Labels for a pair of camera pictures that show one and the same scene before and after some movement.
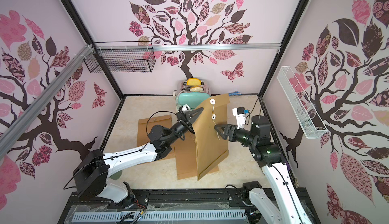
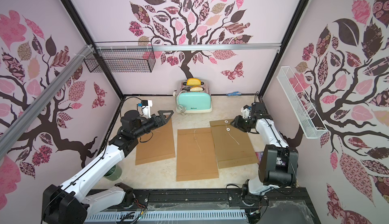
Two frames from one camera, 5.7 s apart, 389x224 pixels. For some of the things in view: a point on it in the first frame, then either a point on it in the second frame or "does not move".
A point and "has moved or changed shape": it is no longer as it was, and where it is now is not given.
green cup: x=116 y=176 does not move
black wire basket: x=121 y=57 does not move
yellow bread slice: x=193 y=81 does not move
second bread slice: x=196 y=89 does not move
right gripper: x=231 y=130 to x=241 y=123
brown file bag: x=211 y=146 has moved or changed shape
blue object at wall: x=234 y=93 does not move
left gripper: x=187 y=119 to x=162 y=121
